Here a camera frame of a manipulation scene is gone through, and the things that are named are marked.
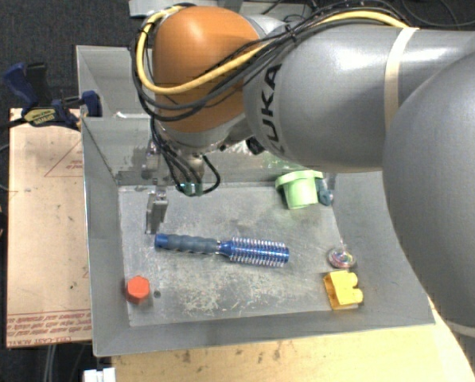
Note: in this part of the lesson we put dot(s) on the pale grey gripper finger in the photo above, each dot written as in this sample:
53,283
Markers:
149,217
160,213

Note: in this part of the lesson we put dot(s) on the blue hairbrush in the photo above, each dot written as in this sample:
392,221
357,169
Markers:
189,245

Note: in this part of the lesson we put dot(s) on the orange hexagonal block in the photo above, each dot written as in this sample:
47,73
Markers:
137,289

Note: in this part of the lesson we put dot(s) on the brown cardboard board, red print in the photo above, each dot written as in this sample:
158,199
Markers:
46,229

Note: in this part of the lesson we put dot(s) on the grey metal bin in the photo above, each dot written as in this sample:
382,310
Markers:
241,289

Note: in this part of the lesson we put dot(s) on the pale green plastic cup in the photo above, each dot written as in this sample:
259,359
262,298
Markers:
298,191

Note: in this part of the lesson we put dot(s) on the small blue-grey plastic piece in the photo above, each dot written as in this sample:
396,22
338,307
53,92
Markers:
325,196

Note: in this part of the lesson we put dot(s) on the shiny iridescent spinning top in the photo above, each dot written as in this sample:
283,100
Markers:
341,258

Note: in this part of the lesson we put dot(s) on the yellow toy brick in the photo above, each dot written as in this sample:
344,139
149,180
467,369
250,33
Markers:
342,291

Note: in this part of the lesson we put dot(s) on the black cylinder on white bracket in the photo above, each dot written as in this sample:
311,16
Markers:
256,145

